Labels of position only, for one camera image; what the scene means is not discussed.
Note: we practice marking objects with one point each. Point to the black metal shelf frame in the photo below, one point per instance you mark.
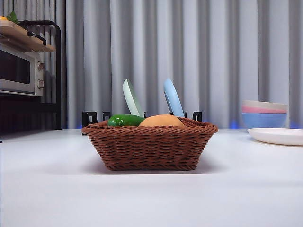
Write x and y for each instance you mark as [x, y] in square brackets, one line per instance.
[59, 71]

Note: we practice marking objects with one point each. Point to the green leaf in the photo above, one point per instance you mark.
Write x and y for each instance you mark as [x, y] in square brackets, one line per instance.
[13, 17]

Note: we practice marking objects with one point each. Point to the pink bowl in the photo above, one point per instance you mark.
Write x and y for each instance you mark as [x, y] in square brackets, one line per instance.
[262, 110]

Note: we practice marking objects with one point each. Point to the tan potato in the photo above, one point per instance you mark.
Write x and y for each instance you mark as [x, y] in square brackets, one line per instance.
[161, 121]

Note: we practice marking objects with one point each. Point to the light blue plate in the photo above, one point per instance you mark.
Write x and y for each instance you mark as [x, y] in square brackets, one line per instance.
[172, 97]

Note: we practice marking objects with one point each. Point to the pale green plate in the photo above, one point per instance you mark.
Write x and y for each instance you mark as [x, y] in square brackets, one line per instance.
[131, 97]

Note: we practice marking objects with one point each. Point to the orange fruit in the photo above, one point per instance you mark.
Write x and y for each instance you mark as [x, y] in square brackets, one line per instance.
[2, 18]

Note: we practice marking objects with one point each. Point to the white plate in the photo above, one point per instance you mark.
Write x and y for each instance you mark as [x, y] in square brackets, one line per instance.
[277, 136]

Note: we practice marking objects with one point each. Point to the green cucumber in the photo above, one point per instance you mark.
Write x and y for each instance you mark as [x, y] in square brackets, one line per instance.
[123, 120]

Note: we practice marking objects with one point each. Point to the grey pleated curtain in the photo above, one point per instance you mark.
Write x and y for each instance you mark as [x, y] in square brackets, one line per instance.
[189, 47]

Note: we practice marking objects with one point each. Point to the black dish rack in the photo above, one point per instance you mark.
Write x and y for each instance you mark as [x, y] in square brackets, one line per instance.
[88, 118]

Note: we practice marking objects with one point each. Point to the silver toaster oven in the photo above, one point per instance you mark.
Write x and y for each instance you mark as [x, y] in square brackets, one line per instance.
[19, 71]

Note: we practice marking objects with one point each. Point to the brown wicker basket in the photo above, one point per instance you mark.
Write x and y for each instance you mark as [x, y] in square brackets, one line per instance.
[149, 146]

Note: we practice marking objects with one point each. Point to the cream bowl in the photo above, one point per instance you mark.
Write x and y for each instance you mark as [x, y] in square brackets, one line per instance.
[265, 104]

